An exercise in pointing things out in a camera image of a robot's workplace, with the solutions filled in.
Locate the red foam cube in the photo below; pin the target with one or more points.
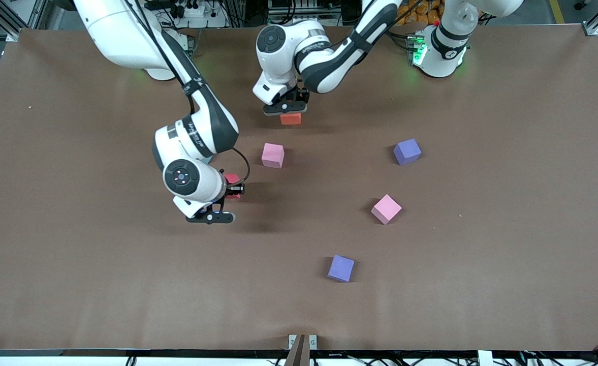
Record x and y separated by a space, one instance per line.
231 178

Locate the orange foam cube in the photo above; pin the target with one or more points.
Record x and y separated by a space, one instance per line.
291 119

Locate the pink foam cube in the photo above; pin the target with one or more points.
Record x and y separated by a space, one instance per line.
386 209
272 155

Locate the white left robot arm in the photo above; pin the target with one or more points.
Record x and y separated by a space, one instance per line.
324 71

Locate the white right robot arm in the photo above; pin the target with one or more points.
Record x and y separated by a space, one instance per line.
126 35

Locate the metal equipment rack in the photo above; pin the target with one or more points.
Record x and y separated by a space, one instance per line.
304 10

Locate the white power strip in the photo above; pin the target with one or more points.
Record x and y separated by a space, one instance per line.
197 11

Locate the purple foam cube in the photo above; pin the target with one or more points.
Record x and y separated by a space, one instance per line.
341 268
407 151

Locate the pile of orange packets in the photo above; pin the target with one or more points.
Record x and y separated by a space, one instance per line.
426 12

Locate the white table edge block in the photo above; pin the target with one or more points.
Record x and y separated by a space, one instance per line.
484 359

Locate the metal table edge bracket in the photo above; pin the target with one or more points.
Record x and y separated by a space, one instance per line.
292 340

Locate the brown wooden post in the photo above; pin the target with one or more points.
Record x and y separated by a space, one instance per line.
298 356

